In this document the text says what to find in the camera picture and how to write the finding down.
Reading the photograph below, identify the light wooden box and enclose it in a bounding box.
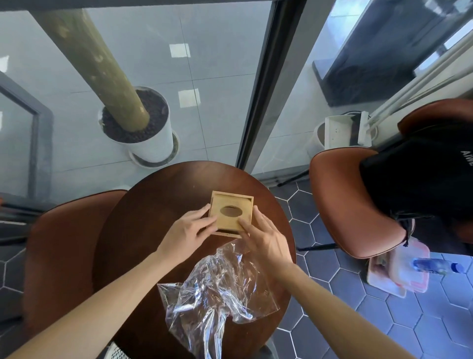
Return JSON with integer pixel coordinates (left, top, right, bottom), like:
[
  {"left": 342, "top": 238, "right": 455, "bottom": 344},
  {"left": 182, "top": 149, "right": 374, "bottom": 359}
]
[{"left": 207, "top": 190, "right": 255, "bottom": 239}]

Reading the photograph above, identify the dark grey plinth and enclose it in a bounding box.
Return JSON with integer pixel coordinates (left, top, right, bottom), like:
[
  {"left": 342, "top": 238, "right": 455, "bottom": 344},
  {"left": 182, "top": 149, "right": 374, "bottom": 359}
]
[{"left": 312, "top": 0, "right": 473, "bottom": 108}]

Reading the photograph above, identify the green potted tree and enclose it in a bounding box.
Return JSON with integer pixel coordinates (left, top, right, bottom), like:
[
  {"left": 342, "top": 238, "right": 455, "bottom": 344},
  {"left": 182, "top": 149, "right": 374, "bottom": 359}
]
[{"left": 33, "top": 9, "right": 150, "bottom": 132}]

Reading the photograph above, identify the grey glass door frame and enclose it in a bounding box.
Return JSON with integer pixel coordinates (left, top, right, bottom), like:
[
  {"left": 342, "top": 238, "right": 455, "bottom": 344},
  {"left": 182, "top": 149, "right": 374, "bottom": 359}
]
[{"left": 0, "top": 70, "right": 54, "bottom": 200}]

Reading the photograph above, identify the person's right hand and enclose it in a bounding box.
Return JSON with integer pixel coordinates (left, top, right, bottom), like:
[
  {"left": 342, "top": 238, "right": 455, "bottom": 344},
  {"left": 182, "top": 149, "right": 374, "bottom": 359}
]
[{"left": 238, "top": 205, "right": 296, "bottom": 282}]

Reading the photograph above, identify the blue water bottle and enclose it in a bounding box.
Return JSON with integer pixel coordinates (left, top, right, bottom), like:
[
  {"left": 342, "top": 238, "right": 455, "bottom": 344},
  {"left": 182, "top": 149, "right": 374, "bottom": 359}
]
[{"left": 412, "top": 257, "right": 466, "bottom": 275}]

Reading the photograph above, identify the person's left forearm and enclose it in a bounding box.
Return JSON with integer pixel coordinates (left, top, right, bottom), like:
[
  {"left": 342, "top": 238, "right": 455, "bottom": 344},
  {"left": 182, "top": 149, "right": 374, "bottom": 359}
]
[{"left": 7, "top": 251, "right": 180, "bottom": 359}]

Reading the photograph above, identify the white plant pot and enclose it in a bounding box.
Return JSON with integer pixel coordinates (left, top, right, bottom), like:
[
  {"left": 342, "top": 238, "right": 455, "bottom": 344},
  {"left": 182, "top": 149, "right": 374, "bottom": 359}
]
[{"left": 98, "top": 85, "right": 174, "bottom": 163}]

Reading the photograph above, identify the person's right forearm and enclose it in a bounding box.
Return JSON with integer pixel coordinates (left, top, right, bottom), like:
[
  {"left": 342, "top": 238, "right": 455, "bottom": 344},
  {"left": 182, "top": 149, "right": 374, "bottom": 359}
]
[{"left": 277, "top": 262, "right": 416, "bottom": 359}]

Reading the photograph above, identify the dark grey window frame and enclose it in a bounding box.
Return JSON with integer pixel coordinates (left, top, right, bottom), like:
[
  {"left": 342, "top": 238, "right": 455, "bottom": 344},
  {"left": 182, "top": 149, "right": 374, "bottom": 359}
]
[{"left": 235, "top": 0, "right": 337, "bottom": 182}]

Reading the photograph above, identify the white perforated plastic basket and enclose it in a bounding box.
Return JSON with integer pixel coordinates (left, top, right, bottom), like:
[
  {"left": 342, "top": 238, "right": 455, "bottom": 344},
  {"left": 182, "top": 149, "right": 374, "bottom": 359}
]
[{"left": 105, "top": 342, "right": 126, "bottom": 359}]

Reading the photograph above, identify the black garment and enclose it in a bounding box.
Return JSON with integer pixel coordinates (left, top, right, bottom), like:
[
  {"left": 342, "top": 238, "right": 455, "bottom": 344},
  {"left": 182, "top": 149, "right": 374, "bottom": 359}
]
[{"left": 358, "top": 122, "right": 473, "bottom": 256}]

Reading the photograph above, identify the clear plastic bag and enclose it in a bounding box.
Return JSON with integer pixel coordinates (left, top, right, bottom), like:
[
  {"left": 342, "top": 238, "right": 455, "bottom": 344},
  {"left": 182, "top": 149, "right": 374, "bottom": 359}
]
[{"left": 157, "top": 240, "right": 280, "bottom": 359}]

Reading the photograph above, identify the white round planter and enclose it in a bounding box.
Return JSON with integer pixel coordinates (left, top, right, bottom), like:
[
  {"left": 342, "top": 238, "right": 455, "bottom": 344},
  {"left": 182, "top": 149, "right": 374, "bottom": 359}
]
[{"left": 313, "top": 110, "right": 377, "bottom": 148}]

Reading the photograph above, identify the brown leather chair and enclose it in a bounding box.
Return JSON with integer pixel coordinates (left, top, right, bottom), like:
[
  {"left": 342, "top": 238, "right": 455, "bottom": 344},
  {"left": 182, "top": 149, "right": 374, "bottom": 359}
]
[
  {"left": 308, "top": 99, "right": 473, "bottom": 259},
  {"left": 22, "top": 189, "right": 128, "bottom": 341}
]

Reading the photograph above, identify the white metal stand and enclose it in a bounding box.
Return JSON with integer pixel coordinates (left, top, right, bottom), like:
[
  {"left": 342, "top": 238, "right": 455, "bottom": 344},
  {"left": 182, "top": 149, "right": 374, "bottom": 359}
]
[{"left": 356, "top": 36, "right": 473, "bottom": 147}]

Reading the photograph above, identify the person's left hand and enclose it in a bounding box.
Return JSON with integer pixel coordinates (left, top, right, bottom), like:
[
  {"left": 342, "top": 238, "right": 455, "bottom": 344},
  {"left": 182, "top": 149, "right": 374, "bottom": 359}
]
[{"left": 157, "top": 203, "right": 219, "bottom": 265}]

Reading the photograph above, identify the pink plastic container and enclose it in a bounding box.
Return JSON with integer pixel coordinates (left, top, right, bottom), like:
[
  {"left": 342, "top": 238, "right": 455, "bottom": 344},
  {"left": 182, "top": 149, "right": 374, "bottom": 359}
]
[{"left": 367, "top": 236, "right": 431, "bottom": 298}]

